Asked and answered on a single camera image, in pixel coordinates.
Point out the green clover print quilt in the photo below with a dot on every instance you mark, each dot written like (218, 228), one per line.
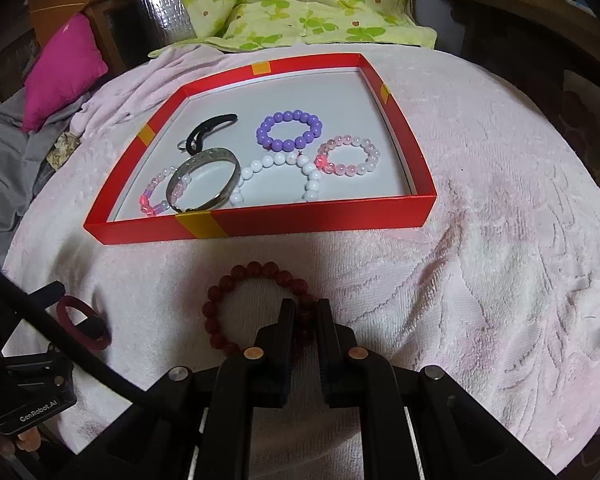
(300, 5)

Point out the red cardboard box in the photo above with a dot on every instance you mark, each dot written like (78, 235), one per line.
(305, 220)

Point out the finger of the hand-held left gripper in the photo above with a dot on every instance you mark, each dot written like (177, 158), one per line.
(87, 325)
(40, 294)

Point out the magenta pillow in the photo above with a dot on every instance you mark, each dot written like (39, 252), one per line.
(62, 75)

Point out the small patterned cloth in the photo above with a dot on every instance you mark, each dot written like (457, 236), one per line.
(64, 149)

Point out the pink textured blanket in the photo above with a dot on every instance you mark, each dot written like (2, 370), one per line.
(480, 260)

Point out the wooden chair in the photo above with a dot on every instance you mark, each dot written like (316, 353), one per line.
(545, 35)

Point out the maroon bangle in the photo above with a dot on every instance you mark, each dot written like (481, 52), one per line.
(97, 344)

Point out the person's left hand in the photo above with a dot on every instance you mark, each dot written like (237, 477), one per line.
(27, 441)

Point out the silver metal bangle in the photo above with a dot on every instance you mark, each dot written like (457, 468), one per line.
(205, 204)

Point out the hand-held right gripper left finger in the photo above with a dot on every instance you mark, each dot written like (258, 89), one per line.
(291, 355)

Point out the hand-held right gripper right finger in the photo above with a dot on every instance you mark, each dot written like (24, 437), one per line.
(324, 355)

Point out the silver foil board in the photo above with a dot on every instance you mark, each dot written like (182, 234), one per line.
(165, 5)

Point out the orange wooden cabinet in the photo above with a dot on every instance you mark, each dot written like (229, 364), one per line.
(55, 5)

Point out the grey cloth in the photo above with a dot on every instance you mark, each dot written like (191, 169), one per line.
(10, 170)

